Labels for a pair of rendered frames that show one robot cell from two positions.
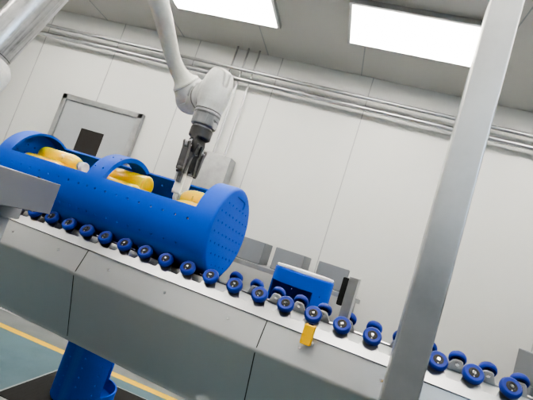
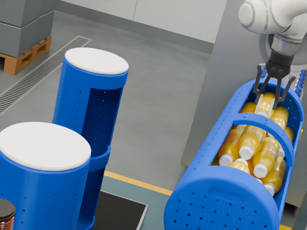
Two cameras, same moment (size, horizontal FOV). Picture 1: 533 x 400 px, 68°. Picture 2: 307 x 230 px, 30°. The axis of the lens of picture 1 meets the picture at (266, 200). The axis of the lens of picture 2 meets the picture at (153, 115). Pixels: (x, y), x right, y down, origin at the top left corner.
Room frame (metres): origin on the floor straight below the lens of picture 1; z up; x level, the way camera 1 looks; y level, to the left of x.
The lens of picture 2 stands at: (1.88, 2.07, 1.88)
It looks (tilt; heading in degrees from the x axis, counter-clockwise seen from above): 24 degrees down; 263
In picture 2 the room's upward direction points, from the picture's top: 14 degrees clockwise
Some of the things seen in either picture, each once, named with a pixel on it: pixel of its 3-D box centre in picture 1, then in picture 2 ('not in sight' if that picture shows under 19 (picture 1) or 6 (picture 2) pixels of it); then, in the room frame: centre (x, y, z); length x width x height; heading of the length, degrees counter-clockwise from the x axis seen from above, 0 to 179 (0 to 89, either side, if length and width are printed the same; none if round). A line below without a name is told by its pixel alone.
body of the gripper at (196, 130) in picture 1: (197, 140); (278, 64); (1.31, 0.28, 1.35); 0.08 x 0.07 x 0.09; 161
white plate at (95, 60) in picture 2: (305, 272); (97, 60); (1.91, -0.28, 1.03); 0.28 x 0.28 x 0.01
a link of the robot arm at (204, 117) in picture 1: (205, 121); (286, 44); (1.31, 0.28, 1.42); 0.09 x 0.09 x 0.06
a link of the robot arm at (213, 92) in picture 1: (214, 91); (294, 12); (1.32, 0.28, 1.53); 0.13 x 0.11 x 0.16; 36
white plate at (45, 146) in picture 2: not in sight; (44, 144); (2.00, 0.54, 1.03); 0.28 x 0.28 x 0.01
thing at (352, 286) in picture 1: (344, 304); not in sight; (1.10, -0.29, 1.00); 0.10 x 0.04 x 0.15; 161
